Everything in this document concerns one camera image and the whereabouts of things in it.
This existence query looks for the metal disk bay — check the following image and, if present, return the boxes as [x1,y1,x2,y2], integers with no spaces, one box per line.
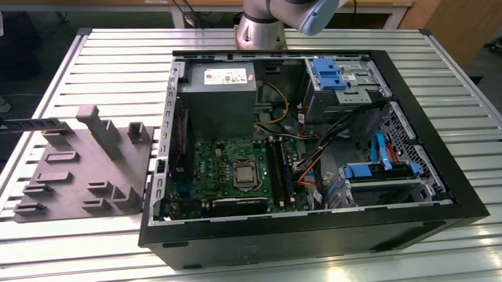
[324,163,450,210]

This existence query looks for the CPU socket metal cover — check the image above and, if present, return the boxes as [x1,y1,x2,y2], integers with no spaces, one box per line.
[231,158,263,193]

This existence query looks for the black open PC case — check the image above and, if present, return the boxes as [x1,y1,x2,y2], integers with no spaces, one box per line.
[137,49,491,270]

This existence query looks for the blue plastic drive latch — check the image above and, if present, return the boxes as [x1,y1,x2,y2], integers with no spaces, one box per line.
[312,58,350,90]

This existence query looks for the blue RAM stick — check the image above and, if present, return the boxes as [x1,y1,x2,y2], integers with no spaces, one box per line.
[0,116,71,133]

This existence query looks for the orange wire bundle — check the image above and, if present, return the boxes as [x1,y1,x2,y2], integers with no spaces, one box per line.
[295,146,327,187]

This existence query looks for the wooden cabinet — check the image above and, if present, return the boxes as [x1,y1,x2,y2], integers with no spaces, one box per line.
[398,0,502,70]

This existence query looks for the black wire bundle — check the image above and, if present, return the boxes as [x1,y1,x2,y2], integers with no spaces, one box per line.
[294,101,388,172]

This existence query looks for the blue SATA cable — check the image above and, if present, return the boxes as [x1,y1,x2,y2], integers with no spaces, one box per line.
[370,132,395,172]

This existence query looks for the yellow wire bundle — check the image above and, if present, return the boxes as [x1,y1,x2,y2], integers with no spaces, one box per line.
[253,81,312,139]

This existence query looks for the grey parts rack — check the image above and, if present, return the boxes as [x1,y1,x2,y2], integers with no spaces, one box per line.
[10,105,157,224]

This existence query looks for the green motherboard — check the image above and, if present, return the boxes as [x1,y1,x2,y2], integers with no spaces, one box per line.
[167,136,316,220]

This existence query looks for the black chair base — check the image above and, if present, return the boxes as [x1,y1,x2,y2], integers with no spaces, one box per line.
[484,36,502,54]

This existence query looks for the black graphics card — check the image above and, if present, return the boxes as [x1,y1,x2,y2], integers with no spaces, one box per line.
[201,196,271,219]

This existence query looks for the grey power supply unit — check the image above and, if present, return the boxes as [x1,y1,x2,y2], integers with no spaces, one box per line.
[177,61,259,140]

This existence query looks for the silver CPU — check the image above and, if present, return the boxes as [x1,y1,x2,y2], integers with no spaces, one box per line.
[233,166,256,183]

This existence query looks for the hard disk in blue carrier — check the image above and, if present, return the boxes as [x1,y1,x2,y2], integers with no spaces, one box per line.
[339,163,423,183]

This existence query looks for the metal drive cage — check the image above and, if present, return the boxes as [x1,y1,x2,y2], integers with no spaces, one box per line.
[303,57,392,124]

